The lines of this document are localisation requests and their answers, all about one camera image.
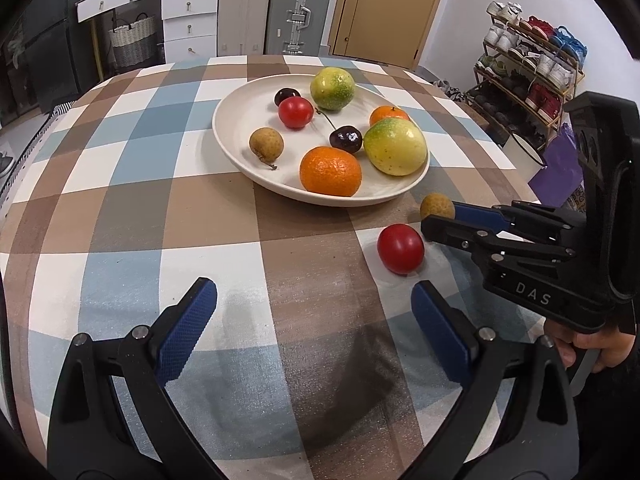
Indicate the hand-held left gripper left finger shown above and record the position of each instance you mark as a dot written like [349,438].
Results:
[187,327]

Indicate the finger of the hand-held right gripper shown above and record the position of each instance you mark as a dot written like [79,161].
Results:
[475,215]
[450,232]

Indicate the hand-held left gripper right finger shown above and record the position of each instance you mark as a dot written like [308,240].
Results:
[440,327]

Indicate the brown longan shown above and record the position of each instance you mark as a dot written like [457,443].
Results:
[266,143]
[436,205]

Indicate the red tomato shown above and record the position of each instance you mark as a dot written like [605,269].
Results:
[400,248]
[296,112]

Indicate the yellow-green citrus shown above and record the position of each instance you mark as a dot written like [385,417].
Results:
[395,146]
[332,88]

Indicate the orange mandarin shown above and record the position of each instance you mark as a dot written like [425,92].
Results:
[330,170]
[389,116]

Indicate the dark cherry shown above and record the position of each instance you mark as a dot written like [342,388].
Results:
[287,96]
[345,139]

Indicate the cream round plate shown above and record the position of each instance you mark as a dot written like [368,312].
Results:
[240,115]

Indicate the person's right hand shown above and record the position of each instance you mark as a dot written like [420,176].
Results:
[617,345]

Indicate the white bucket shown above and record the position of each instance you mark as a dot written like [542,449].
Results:
[522,155]

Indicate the purple bag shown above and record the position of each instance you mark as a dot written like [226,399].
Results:
[560,170]

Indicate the plaid tablecloth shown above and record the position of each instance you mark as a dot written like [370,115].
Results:
[175,220]

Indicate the loose floor shoes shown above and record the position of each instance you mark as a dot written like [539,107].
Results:
[447,90]

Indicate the wooden shoe rack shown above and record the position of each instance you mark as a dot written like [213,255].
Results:
[570,85]

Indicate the rows of shoes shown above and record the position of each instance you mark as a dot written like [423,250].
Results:
[545,67]

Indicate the wooden door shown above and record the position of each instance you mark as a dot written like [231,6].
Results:
[390,10]

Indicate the grey slippers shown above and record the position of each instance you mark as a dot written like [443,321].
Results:
[4,164]

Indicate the dotted floor rug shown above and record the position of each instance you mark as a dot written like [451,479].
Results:
[60,109]

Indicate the silver suitcase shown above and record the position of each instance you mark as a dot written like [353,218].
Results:
[300,15]

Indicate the woven laundry basket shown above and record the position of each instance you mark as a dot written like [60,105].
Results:
[132,42]

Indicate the beige suitcase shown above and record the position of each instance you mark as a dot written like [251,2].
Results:
[245,10]

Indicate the white drawer desk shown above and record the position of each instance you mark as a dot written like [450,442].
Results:
[187,20]

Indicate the black refrigerator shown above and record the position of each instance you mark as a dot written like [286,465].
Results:
[55,50]

